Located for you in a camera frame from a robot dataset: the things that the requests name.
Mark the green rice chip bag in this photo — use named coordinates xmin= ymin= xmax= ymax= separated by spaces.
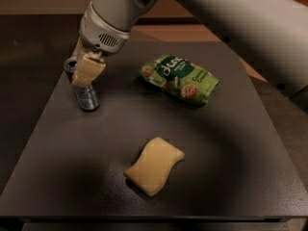
xmin=140 ymin=55 xmax=219 ymax=107

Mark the silver redbull can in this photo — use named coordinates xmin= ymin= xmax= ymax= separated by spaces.
xmin=63 ymin=56 xmax=101 ymax=112

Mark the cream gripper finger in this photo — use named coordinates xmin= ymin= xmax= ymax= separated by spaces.
xmin=70 ymin=38 xmax=85 ymax=59
xmin=71 ymin=53 xmax=106 ymax=88

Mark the yellow sponge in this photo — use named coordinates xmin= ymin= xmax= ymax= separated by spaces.
xmin=124 ymin=137 xmax=185 ymax=196

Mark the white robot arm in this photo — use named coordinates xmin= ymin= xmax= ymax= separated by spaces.
xmin=80 ymin=0 xmax=308 ymax=98

